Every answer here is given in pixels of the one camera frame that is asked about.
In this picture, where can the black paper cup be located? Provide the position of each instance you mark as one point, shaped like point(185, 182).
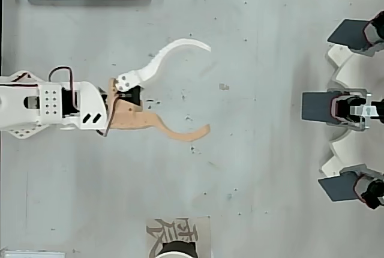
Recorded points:
point(177, 247)

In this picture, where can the grey dispenser plate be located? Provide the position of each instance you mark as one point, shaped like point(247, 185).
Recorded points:
point(315, 106)
point(345, 34)
point(339, 187)

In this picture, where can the tan gripper with motor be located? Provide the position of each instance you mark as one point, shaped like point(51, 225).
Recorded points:
point(127, 111)

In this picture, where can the white dispenser machine base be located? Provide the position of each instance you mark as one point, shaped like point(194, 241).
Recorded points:
point(342, 72)

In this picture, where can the printed paper mat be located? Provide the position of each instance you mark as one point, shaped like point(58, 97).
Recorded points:
point(153, 225)

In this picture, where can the black grey pump unit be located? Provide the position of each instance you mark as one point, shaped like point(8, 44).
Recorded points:
point(345, 108)
point(372, 192)
point(375, 34)

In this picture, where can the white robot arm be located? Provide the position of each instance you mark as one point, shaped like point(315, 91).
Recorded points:
point(18, 99)

